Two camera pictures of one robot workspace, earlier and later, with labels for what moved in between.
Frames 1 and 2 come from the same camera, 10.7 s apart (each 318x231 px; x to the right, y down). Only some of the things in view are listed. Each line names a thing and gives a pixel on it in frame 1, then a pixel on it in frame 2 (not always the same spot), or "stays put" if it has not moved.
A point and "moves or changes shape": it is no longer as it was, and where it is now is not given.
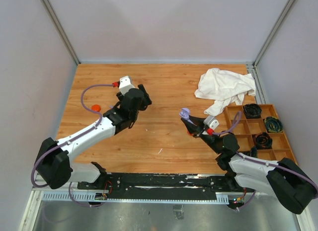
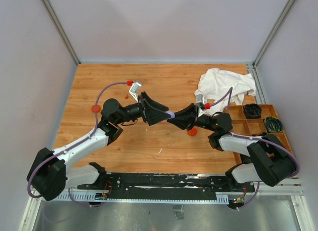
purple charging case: x=185 y=114 moves or changes shape
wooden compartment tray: x=247 y=127 stays put
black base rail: x=199 y=186 stays put
